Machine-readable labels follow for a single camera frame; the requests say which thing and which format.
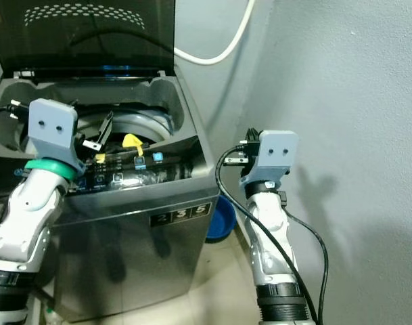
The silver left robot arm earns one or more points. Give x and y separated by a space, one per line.
23 223

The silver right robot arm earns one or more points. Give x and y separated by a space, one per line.
273 250

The grey top-load washing machine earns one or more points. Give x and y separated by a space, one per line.
131 250

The yellow garment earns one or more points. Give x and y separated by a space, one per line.
132 143

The black washer control panel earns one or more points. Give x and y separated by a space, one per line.
151 169

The blue plastic basin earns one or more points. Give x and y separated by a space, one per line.
221 218

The dark transparent washer lid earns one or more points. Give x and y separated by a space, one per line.
90 40

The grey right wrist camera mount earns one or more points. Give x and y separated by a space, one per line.
275 156

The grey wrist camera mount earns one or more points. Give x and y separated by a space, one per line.
275 156
53 132

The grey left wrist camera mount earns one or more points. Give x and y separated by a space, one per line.
53 132

